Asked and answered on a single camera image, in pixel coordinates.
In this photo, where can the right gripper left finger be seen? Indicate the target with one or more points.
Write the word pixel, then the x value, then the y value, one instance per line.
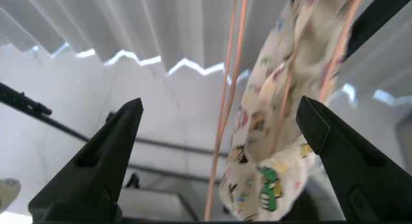
pixel 87 179

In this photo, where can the black clothes rack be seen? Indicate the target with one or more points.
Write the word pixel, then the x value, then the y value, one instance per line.
pixel 373 14

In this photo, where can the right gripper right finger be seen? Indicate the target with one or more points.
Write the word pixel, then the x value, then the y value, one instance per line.
pixel 360 185

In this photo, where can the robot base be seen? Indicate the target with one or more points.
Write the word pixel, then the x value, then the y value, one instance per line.
pixel 151 201

